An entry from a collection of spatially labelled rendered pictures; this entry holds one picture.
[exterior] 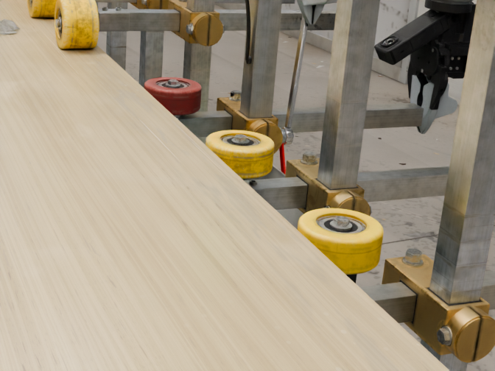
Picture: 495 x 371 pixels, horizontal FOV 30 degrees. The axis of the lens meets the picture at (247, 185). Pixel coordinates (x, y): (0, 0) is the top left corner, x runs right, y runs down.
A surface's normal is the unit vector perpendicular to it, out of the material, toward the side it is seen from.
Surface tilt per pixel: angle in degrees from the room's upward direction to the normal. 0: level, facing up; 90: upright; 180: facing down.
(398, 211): 0
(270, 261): 0
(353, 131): 90
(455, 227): 90
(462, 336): 90
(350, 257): 90
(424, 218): 0
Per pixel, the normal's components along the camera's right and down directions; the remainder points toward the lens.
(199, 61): 0.38, 0.36
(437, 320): -0.92, 0.07
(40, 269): 0.07, -0.93
